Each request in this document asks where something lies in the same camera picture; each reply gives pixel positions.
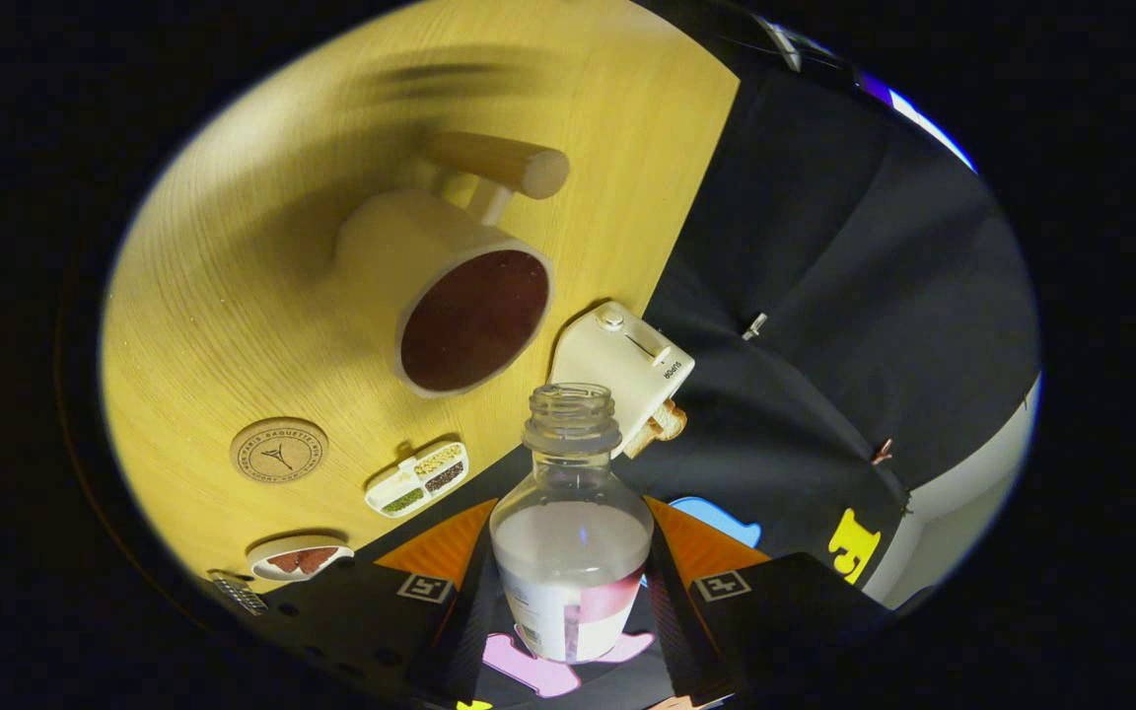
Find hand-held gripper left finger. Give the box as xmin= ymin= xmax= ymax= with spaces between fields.
xmin=252 ymin=498 xmax=500 ymax=706

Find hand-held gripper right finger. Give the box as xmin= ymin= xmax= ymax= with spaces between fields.
xmin=645 ymin=496 xmax=899 ymax=706

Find clear juice bottle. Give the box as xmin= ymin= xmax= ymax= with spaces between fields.
xmin=488 ymin=383 xmax=655 ymax=664

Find round cork coaster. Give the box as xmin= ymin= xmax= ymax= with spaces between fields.
xmin=230 ymin=417 xmax=329 ymax=484

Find beige cup with wooden handle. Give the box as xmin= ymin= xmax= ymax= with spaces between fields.
xmin=335 ymin=132 xmax=571 ymax=399

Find white divided bean dish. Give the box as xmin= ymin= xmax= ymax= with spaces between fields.
xmin=365 ymin=441 xmax=470 ymax=519

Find toast slices in toaster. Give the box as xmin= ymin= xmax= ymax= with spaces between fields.
xmin=622 ymin=399 xmax=687 ymax=460

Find white round plate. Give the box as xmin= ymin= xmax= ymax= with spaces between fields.
xmin=247 ymin=534 xmax=355 ymax=583

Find white toaster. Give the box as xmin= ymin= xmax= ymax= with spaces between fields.
xmin=549 ymin=302 xmax=696 ymax=460

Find wooden table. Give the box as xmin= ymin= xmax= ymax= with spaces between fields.
xmin=100 ymin=0 xmax=742 ymax=598

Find black backdrop cloth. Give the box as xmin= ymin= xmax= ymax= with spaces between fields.
xmin=361 ymin=69 xmax=1040 ymax=710

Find metal wire holder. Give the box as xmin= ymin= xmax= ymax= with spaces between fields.
xmin=208 ymin=570 xmax=268 ymax=617

